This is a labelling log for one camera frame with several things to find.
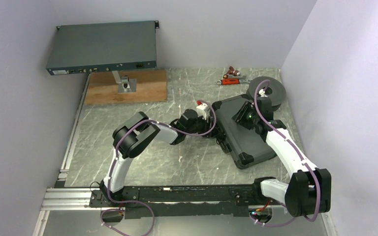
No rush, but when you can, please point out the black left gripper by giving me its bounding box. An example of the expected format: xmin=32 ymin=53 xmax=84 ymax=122
xmin=185 ymin=113 xmax=220 ymax=138

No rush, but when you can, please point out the black poker set case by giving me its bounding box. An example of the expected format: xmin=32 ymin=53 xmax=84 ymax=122
xmin=212 ymin=94 xmax=276 ymax=170

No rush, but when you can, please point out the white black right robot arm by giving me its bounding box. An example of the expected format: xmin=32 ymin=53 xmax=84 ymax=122
xmin=232 ymin=97 xmax=332 ymax=221

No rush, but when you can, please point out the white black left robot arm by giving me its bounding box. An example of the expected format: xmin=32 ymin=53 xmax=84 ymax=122
xmin=99 ymin=106 xmax=217 ymax=207

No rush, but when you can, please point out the black filament spool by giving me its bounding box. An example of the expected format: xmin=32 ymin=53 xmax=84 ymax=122
xmin=246 ymin=76 xmax=286 ymax=111

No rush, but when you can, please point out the red grey clamp tool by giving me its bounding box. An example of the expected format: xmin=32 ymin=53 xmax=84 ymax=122
xmin=216 ymin=76 xmax=252 ymax=86

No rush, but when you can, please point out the brown wooden board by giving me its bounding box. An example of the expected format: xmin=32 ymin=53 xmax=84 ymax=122
xmin=85 ymin=69 xmax=167 ymax=105

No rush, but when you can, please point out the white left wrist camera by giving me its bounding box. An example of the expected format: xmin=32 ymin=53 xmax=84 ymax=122
xmin=195 ymin=100 xmax=210 ymax=120

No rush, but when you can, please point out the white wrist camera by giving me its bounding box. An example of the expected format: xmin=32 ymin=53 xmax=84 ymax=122
xmin=258 ymin=89 xmax=267 ymax=97
xmin=195 ymin=100 xmax=210 ymax=120

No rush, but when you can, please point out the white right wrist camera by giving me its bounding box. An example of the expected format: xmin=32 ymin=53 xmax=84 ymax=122
xmin=258 ymin=89 xmax=267 ymax=97

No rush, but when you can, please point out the grey metal bracket stand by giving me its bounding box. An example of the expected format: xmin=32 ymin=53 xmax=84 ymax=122
xmin=112 ymin=71 xmax=137 ymax=93

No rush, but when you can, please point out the grey rack network switch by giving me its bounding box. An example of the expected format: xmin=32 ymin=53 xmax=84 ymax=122
xmin=45 ymin=20 xmax=159 ymax=75

